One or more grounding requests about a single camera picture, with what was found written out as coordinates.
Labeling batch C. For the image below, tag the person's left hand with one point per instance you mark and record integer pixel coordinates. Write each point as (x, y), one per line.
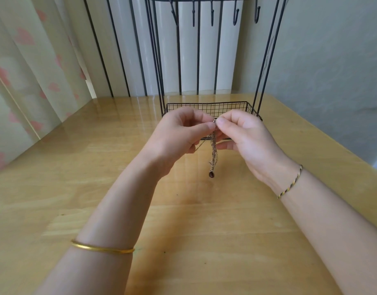
(173, 139)

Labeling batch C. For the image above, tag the person's right hand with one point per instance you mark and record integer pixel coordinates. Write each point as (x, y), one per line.
(253, 144)

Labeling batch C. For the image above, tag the person's right forearm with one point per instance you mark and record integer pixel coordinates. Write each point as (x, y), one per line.
(336, 233)

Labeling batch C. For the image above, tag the person's left forearm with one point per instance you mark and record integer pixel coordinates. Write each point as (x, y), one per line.
(108, 230)

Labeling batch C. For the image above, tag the white black-striped curtain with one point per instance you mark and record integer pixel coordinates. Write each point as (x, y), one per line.
(133, 52)

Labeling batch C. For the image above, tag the gold bangle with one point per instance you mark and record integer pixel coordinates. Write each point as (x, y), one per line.
(102, 248)

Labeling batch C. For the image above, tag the pink floral curtain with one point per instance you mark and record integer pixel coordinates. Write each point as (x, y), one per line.
(22, 83)

